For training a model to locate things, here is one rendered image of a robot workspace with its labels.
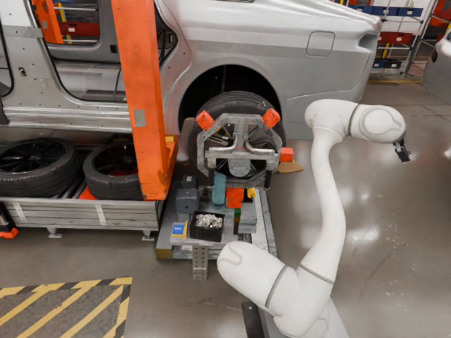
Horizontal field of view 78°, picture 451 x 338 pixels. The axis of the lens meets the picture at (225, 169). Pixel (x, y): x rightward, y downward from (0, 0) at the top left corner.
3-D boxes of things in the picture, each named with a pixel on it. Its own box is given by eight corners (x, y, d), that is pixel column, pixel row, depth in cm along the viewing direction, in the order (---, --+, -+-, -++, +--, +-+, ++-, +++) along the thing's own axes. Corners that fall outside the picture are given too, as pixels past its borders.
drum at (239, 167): (247, 159, 193) (249, 141, 185) (249, 178, 175) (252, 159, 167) (227, 159, 192) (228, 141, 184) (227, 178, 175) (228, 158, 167)
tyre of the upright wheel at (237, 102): (295, 145, 215) (254, 70, 183) (303, 161, 196) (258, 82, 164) (223, 181, 235) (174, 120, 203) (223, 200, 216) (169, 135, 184)
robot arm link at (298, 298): (335, 287, 70) (285, 259, 76) (305, 356, 68) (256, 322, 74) (335, 282, 82) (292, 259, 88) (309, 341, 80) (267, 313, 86)
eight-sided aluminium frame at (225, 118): (272, 184, 205) (285, 115, 174) (274, 189, 199) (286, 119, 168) (198, 181, 203) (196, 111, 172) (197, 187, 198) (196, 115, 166)
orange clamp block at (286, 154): (276, 155, 192) (290, 156, 192) (278, 161, 186) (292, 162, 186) (278, 147, 188) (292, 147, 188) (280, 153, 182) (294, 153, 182)
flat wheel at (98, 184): (162, 156, 284) (160, 135, 270) (172, 198, 233) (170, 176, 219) (92, 165, 266) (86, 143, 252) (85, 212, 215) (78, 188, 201)
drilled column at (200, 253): (207, 268, 211) (208, 229, 187) (207, 280, 203) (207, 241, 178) (194, 267, 210) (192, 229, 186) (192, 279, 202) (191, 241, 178)
